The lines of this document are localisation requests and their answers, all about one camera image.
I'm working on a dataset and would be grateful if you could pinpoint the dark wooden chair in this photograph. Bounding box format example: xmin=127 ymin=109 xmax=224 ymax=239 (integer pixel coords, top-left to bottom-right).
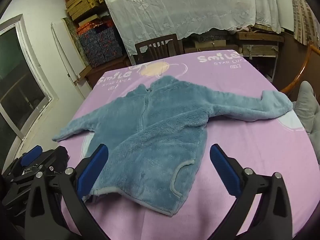
xmin=134 ymin=34 xmax=184 ymax=65

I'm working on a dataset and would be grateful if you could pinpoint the rattan chair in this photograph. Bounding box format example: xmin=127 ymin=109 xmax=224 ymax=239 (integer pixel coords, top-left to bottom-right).
xmin=280 ymin=44 xmax=320 ymax=97

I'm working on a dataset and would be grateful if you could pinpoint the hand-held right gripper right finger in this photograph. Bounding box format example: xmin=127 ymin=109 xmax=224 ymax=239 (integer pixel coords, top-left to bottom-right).
xmin=209 ymin=144 xmax=293 ymax=240

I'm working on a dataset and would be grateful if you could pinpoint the white framed glass door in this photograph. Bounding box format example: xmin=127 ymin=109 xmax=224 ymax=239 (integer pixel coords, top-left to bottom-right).
xmin=0 ymin=14 xmax=59 ymax=165

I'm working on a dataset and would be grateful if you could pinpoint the wicker drawer chest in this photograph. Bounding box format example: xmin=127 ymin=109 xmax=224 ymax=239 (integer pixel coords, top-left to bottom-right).
xmin=236 ymin=31 xmax=285 ymax=57

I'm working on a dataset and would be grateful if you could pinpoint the white board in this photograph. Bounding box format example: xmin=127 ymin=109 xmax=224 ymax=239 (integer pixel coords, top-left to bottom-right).
xmin=51 ymin=21 xmax=86 ymax=82

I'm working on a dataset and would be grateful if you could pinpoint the white lace cloth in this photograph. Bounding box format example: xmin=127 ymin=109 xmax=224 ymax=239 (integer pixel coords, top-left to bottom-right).
xmin=97 ymin=0 xmax=282 ymax=55

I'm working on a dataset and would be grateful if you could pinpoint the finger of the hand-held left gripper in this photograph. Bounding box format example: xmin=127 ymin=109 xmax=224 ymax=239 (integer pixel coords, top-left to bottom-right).
xmin=41 ymin=146 xmax=70 ymax=173
xmin=20 ymin=145 xmax=43 ymax=167

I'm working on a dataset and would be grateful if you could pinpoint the patterned fabric storage box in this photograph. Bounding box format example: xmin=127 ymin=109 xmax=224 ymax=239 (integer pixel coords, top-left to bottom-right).
xmin=99 ymin=27 xmax=123 ymax=61
xmin=79 ymin=31 xmax=102 ymax=68

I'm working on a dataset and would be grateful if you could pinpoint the purple printed blanket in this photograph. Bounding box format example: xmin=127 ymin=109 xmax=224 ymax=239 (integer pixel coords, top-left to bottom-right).
xmin=59 ymin=48 xmax=318 ymax=240

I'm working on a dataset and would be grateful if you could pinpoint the grey cushion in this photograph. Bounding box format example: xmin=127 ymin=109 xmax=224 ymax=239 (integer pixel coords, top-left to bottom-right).
xmin=292 ymin=81 xmax=320 ymax=136

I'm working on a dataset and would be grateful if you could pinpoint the blue fleece jacket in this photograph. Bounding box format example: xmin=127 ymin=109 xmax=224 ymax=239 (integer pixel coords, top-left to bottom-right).
xmin=52 ymin=76 xmax=293 ymax=217

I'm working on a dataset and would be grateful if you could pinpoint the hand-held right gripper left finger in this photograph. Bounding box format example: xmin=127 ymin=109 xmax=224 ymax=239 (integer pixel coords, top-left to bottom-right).
xmin=24 ymin=144 xmax=109 ymax=240

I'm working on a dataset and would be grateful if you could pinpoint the stack of woven yellow baskets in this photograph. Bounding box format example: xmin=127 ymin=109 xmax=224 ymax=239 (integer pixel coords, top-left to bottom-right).
xmin=65 ymin=0 xmax=101 ymax=22

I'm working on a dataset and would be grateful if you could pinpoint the orange patterned box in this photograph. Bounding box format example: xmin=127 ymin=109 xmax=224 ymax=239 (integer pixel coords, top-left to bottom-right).
xmin=76 ymin=17 xmax=114 ymax=36

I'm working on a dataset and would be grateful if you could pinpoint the low brown cabinet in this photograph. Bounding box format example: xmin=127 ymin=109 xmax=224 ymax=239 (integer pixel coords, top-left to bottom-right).
xmin=79 ymin=54 xmax=132 ymax=88

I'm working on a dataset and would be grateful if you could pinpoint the plaid curtain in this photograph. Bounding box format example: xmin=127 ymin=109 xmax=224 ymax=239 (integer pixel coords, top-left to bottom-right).
xmin=289 ymin=0 xmax=320 ymax=48

